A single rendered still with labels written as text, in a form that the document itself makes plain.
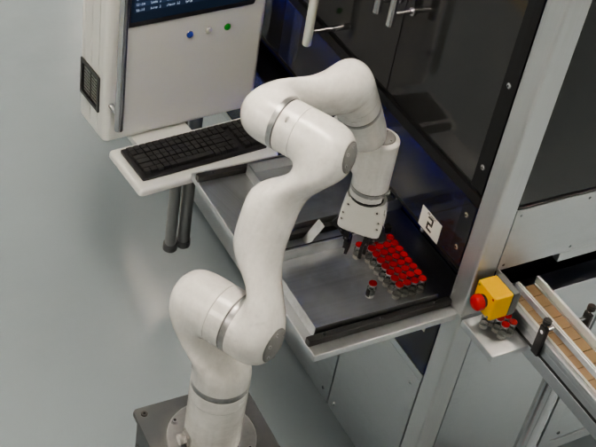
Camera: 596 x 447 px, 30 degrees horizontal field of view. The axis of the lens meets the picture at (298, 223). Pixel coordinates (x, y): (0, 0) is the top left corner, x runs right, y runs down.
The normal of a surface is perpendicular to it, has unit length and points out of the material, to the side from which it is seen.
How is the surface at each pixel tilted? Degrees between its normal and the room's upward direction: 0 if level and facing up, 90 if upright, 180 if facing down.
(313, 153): 67
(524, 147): 90
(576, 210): 90
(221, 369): 32
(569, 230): 90
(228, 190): 0
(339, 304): 0
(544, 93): 90
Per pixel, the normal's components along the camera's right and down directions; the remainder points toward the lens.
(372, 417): -0.88, 0.21
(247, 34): 0.54, 0.61
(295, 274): 0.15, -0.75
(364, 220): -0.31, 0.62
